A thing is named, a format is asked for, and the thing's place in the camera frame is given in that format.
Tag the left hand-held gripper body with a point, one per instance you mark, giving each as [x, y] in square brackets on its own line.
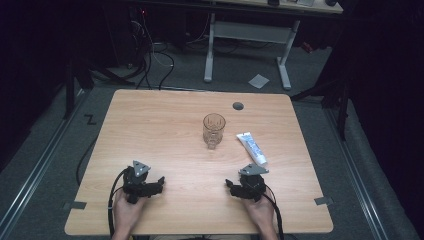
[136, 186]

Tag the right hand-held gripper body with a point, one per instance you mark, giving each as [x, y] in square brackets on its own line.
[251, 185]

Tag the white toothpaste tube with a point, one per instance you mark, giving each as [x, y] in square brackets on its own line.
[252, 148]

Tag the clear glass cup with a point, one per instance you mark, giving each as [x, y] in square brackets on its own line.
[213, 131]

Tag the person's left hand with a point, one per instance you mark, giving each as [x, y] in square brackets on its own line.
[126, 213]

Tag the person's right hand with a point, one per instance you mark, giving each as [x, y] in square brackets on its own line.
[261, 213]

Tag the grey tape strip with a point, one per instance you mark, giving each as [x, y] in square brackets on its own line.
[76, 205]
[323, 201]

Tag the grey paper sheet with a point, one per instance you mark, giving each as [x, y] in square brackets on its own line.
[258, 81]

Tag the black metal stand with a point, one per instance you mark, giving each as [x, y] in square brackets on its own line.
[342, 106]
[70, 90]

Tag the small red object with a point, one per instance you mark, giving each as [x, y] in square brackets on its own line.
[307, 47]

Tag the white-legged wooden desk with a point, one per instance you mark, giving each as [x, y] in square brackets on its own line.
[253, 32]

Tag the metal floor rail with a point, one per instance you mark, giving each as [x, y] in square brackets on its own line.
[358, 180]
[40, 166]

